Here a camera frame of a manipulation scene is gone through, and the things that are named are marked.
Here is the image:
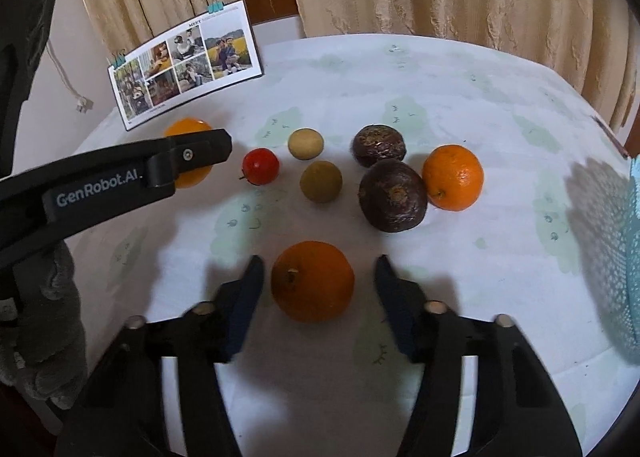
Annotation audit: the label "red cherry tomato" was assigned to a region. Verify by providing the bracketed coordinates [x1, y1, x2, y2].
[241, 148, 280, 186]

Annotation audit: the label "large orange mandarin front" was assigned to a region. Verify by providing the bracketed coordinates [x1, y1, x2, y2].
[270, 240, 355, 324]

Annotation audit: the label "pale longan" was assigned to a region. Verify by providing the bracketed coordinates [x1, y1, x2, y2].
[288, 128, 324, 160]

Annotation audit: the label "brown longan front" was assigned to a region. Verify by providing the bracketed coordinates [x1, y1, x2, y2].
[299, 161, 343, 203]

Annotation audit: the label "dark passionfruit front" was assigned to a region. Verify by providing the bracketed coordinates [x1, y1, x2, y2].
[358, 159, 428, 233]

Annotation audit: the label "dark passionfruit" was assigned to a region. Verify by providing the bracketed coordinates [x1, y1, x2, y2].
[352, 124, 407, 168]
[358, 159, 428, 233]

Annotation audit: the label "left hand grey glove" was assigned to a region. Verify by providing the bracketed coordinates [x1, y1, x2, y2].
[1, 243, 88, 409]

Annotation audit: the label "photo collage card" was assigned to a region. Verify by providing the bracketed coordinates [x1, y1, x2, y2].
[108, 0, 264, 131]

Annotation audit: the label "white patterned bed sheet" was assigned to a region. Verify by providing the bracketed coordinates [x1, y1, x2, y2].
[72, 34, 639, 456]

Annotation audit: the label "light blue lattice basket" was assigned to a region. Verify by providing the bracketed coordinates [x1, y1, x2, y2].
[564, 156, 640, 365]

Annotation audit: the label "pink black thread snips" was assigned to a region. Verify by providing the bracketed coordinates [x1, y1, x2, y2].
[591, 116, 629, 159]

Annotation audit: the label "white wall plug cable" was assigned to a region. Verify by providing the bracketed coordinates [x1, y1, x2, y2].
[45, 38, 96, 114]

